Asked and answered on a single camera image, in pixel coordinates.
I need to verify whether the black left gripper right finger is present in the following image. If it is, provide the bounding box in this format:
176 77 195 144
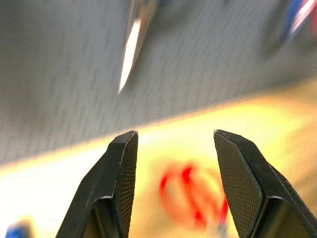
213 129 317 238

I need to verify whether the blue object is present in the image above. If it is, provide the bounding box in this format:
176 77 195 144
4 219 35 238

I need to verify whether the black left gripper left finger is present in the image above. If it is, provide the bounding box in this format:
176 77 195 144
55 130 139 238

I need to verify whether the grey pegboard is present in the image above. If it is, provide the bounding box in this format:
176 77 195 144
0 0 317 165

